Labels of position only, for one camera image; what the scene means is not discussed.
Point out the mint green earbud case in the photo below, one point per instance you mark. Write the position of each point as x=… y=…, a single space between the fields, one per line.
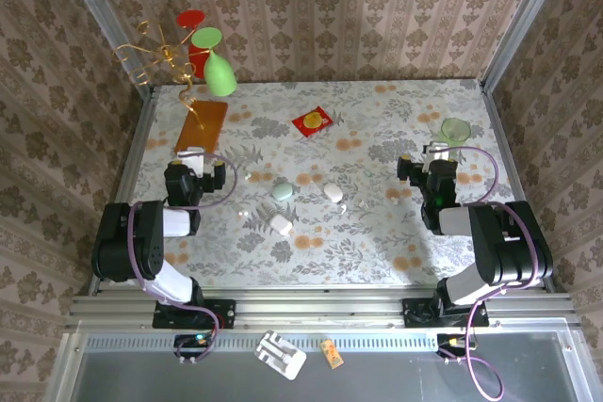
x=282 y=192

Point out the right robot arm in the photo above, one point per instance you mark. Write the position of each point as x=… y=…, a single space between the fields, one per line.
x=509 y=251

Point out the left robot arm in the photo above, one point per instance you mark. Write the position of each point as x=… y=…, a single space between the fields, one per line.
x=118 y=242

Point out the brown wooden board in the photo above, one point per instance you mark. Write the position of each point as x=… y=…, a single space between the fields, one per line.
x=202 y=129

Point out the green transparent cup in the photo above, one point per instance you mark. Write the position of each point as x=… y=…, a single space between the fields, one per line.
x=454 y=130

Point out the green plastic wine glass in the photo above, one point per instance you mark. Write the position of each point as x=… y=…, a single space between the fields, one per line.
x=219 y=75

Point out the red foil packet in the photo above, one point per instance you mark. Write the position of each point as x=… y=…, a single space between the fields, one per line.
x=311 y=122

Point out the left black connector board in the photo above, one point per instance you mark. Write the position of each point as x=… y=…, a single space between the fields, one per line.
x=188 y=341

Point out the black connector board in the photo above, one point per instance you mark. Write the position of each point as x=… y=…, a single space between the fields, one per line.
x=447 y=342
x=188 y=341

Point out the red plastic wine glass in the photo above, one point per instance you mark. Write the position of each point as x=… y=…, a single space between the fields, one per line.
x=190 y=19

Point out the right black connector board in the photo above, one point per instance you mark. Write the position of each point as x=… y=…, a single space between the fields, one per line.
x=447 y=342

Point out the white plastic holder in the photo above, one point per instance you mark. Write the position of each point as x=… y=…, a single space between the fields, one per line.
x=278 y=355

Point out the small orange packet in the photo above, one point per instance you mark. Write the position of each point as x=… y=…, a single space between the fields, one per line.
x=332 y=354

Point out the grey metal panel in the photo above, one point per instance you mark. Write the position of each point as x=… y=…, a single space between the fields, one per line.
x=400 y=383

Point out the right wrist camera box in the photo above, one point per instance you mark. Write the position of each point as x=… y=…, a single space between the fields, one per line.
x=438 y=153

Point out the aluminium table side rail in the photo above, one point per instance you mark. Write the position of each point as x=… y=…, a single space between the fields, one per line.
x=135 y=138
x=501 y=138

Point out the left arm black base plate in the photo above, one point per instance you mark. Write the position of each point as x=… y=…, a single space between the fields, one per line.
x=221 y=312

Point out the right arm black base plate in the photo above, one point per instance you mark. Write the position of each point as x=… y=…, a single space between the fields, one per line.
x=414 y=315

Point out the aluminium frame rail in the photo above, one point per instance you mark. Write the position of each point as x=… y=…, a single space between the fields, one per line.
x=320 y=308

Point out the aluminium frame post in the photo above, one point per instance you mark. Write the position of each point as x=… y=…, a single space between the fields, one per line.
x=527 y=11
x=102 y=13

